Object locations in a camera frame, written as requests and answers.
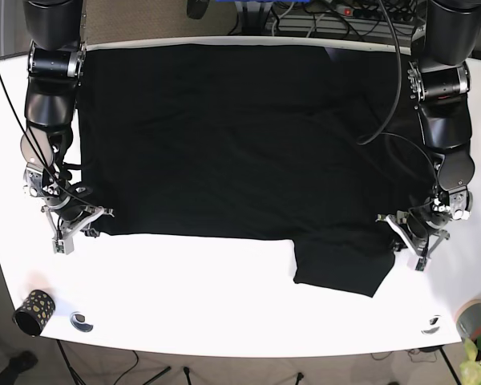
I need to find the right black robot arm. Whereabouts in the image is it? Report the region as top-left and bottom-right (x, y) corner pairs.
(18, 0), (113, 255)

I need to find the left table cable grommet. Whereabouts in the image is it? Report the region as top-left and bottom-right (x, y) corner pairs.
(70, 312), (94, 333)

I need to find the right table cable grommet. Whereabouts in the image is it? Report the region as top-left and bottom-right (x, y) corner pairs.
(420, 314), (443, 335)

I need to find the green potted plant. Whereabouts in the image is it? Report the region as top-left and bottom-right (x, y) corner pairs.
(459, 334), (481, 385)

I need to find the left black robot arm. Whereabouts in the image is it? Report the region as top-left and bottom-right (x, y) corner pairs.
(378, 1), (481, 271)

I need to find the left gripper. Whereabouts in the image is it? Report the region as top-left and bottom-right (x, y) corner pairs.
(376, 189), (472, 272)

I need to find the grey tape roll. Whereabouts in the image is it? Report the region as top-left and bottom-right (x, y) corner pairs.
(455, 299), (481, 342)

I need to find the black T-shirt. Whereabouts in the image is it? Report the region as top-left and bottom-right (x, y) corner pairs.
(77, 45), (433, 297)

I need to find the black gold-dotted cup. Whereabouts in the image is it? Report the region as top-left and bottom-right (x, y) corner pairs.
(13, 290), (56, 337)

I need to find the table cable grommet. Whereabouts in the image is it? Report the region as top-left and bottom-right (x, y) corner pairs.
(70, 312), (94, 333)
(420, 314), (443, 335)

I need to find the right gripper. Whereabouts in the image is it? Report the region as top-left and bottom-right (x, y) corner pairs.
(24, 164), (114, 255)

